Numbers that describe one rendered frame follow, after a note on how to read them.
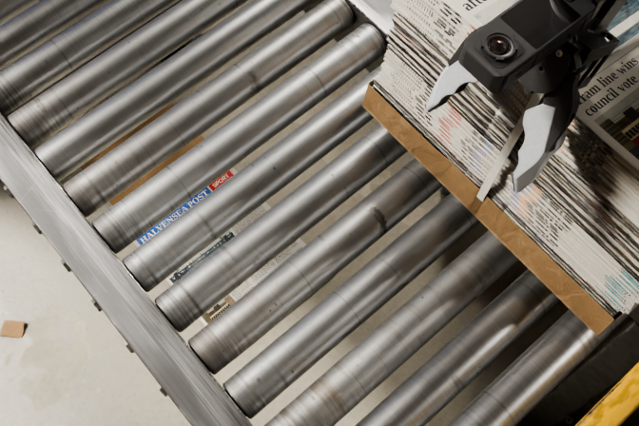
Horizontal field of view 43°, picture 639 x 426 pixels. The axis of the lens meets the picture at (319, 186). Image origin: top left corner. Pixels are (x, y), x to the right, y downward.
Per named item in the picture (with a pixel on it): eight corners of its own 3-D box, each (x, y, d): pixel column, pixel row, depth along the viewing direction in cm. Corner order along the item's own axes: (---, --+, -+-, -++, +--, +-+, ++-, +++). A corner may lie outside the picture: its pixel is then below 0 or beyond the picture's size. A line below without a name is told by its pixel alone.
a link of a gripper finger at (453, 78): (455, 103, 82) (531, 65, 76) (421, 114, 78) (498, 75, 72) (442, 74, 82) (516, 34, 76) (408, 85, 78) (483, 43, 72)
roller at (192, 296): (442, 106, 111) (466, 113, 107) (161, 328, 98) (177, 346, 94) (430, 75, 109) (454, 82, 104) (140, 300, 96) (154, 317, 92)
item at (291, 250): (334, 275, 179) (334, 274, 178) (231, 360, 171) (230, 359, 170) (230, 163, 191) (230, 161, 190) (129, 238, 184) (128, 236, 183)
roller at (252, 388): (516, 174, 106) (542, 178, 102) (232, 416, 94) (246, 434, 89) (500, 143, 105) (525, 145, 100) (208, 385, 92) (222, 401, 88)
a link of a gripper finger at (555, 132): (571, 153, 71) (589, 52, 67) (563, 157, 70) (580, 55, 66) (521, 140, 73) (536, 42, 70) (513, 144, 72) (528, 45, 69)
